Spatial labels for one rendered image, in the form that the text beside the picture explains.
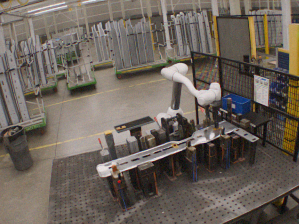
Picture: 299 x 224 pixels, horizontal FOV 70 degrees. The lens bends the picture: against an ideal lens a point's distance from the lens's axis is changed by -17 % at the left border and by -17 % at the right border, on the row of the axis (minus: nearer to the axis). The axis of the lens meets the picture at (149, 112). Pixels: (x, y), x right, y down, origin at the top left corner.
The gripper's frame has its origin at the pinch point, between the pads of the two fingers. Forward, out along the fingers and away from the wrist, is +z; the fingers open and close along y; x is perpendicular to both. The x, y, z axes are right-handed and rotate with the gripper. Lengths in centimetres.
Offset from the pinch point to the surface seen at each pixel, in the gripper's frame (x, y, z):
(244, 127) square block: 23.5, 16.8, 4.3
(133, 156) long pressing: -84, -5, 5
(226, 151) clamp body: -6.1, 23.7, 16.1
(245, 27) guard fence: 165, -118, -75
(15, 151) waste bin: -235, -222, 64
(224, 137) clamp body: -7.8, 22.7, 0.9
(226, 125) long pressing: 13.5, -1.2, 5.4
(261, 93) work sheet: 54, 11, -22
